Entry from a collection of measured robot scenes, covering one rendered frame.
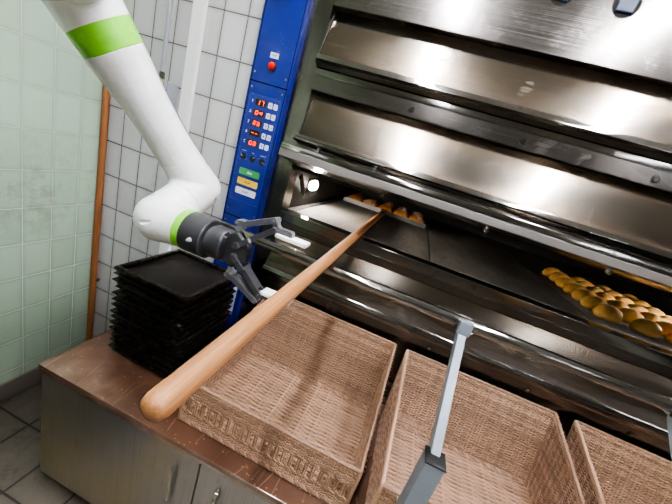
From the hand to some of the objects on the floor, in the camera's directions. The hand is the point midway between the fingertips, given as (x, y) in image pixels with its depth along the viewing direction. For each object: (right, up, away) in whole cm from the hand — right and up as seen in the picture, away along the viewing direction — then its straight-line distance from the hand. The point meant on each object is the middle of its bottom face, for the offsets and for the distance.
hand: (294, 273), depth 66 cm
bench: (+17, -120, +51) cm, 132 cm away
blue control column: (-36, -60, +182) cm, 195 cm away
